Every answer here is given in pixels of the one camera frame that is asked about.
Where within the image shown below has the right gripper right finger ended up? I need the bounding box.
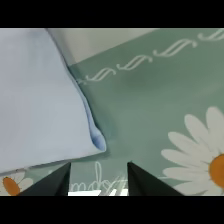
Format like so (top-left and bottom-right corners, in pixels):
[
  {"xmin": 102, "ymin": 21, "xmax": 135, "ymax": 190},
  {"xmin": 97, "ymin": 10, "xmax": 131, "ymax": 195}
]
[{"xmin": 126, "ymin": 161, "xmax": 185, "ymax": 197}]

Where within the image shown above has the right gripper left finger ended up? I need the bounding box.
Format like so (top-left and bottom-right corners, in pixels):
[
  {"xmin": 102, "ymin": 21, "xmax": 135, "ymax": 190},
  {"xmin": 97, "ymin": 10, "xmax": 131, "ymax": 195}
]
[{"xmin": 19, "ymin": 162, "xmax": 72, "ymax": 197}]

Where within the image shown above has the light blue shirt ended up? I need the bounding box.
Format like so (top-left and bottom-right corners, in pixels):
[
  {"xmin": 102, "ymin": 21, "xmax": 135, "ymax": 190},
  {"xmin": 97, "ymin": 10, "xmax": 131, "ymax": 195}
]
[{"xmin": 0, "ymin": 27, "xmax": 108, "ymax": 175}]

